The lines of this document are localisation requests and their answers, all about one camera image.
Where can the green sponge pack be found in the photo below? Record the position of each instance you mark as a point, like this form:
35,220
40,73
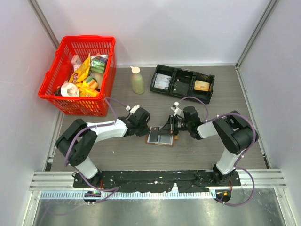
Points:
97,65

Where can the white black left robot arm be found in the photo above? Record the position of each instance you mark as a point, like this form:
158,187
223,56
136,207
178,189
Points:
77,141

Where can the black VIP credit card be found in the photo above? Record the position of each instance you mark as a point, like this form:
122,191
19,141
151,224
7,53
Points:
153,136

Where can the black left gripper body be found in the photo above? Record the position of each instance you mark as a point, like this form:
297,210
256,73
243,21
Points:
143,129

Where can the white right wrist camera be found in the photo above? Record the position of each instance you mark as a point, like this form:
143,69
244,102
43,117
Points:
175,108

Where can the red plastic shopping basket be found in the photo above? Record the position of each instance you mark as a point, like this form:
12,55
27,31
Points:
71,53

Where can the green liquid squeeze bottle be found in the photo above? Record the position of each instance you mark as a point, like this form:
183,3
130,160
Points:
137,80

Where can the brown leather card holder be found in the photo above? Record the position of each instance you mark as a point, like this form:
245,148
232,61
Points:
166,140

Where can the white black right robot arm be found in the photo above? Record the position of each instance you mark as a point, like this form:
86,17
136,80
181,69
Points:
234,130

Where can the white tape roll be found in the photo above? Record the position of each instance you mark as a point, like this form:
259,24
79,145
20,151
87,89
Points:
69,90

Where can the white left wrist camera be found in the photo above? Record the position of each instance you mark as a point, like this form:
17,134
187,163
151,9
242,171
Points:
133,109

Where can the yellow boxed snack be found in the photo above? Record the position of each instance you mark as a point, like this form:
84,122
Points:
86,91

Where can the gold card stack in tray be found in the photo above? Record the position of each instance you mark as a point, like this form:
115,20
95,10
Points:
201,86

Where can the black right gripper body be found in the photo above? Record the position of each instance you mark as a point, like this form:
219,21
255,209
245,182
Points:
179,125

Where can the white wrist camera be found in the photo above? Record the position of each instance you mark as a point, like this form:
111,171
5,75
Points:
175,108
133,109

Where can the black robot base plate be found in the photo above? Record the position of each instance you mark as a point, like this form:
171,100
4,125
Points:
156,181

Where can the yellow snack bag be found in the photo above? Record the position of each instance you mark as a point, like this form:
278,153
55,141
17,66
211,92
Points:
82,72

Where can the aluminium front rail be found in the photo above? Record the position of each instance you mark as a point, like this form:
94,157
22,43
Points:
59,185

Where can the white card stack in tray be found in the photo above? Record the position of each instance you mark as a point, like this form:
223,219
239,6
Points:
162,81

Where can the black three-compartment tray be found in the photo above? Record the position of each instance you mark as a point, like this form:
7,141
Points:
186,76

